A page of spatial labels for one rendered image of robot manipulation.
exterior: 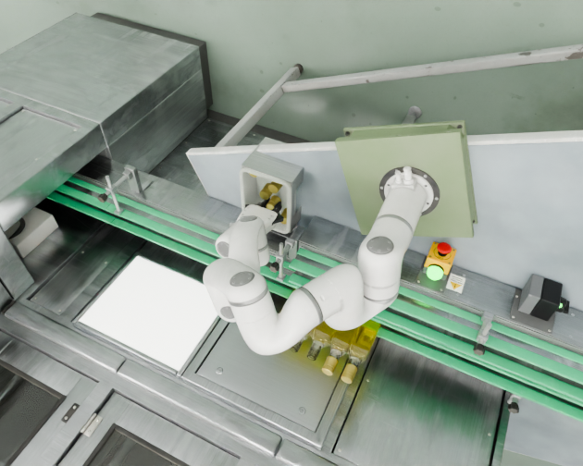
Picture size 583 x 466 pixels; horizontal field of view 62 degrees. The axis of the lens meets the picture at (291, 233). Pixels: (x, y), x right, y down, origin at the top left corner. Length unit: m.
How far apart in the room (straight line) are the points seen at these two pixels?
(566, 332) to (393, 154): 0.68
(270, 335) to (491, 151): 0.67
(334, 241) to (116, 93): 1.07
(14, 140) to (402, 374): 1.54
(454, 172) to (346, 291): 0.42
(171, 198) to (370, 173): 0.80
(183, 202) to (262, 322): 0.88
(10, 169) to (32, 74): 0.58
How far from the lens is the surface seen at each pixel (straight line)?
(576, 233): 1.38
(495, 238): 1.43
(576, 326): 1.54
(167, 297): 1.75
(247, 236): 1.22
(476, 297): 1.48
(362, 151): 1.26
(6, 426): 1.74
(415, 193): 1.23
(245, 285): 0.95
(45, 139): 1.94
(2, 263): 1.84
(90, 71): 2.26
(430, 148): 1.21
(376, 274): 1.06
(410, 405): 1.62
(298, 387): 1.55
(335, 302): 1.00
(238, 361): 1.59
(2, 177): 1.84
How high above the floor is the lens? 1.78
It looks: 37 degrees down
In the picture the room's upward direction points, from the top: 147 degrees counter-clockwise
